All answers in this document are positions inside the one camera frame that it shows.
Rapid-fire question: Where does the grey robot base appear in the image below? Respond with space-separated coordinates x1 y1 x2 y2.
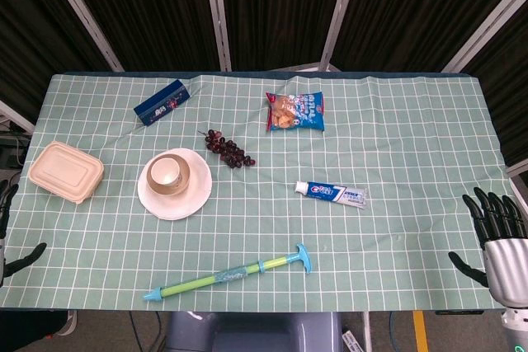
163 310 344 352

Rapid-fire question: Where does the green blue water squirter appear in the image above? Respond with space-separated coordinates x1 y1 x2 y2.
143 243 313 303

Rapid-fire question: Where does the beige lidded food container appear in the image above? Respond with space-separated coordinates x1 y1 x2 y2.
27 141 105 205

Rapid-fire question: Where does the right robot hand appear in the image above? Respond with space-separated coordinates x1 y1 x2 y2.
448 186 528 310

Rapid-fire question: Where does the dark blue rectangular box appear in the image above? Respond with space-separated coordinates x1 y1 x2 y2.
133 79 191 127

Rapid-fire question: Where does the dark red grape bunch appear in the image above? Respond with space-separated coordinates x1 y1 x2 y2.
197 129 257 170

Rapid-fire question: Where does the green checkered tablecloth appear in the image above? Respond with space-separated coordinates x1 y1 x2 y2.
0 73 527 314

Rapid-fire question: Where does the white blue toothpaste tube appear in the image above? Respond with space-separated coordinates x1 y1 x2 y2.
294 181 369 210

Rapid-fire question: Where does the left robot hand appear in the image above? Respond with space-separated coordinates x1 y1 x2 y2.
0 183 48 288

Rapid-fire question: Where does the white round plate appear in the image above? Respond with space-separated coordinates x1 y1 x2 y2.
137 148 214 222

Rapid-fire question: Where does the beige bowl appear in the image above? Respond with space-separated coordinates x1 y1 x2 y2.
147 152 192 196

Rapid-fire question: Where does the blue snack bag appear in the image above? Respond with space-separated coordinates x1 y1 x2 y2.
265 91 326 134

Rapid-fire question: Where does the black folding screen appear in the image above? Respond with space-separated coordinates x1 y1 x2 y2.
0 0 528 167

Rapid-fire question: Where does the small white cup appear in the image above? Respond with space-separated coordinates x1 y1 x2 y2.
148 157 184 193

